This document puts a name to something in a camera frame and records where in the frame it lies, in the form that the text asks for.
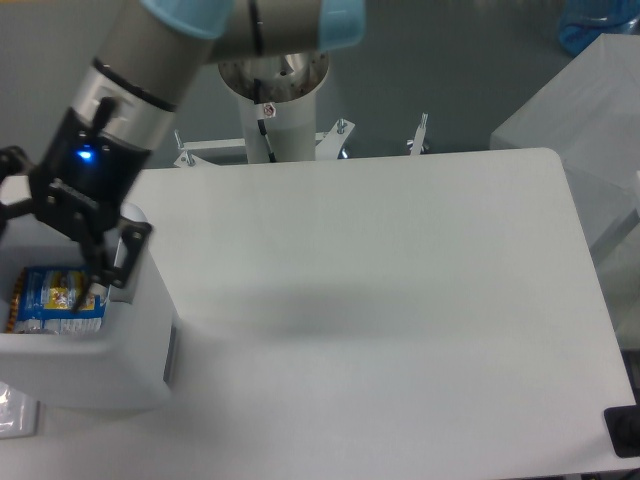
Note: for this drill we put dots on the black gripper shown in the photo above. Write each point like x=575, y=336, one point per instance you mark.
x=78, y=189

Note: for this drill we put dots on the blue foil snack wrapper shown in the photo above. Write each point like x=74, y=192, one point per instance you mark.
x=43, y=299

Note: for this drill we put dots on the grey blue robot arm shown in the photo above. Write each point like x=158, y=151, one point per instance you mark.
x=128, y=98

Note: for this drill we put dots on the white trash can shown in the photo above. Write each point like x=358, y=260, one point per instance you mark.
x=125, y=365

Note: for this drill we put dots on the clear plastic item under bin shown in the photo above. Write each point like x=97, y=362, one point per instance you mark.
x=19, y=414

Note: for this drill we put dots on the translucent white box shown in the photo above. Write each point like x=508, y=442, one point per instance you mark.
x=589, y=115

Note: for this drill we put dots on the blue water jug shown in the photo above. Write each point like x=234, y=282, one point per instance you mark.
x=582, y=22

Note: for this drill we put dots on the black device at table edge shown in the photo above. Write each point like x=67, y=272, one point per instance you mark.
x=623, y=426

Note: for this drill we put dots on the white pedestal base frame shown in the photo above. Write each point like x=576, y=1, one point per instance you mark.
x=260, y=146

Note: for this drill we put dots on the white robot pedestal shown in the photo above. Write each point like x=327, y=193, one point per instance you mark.
x=279, y=89

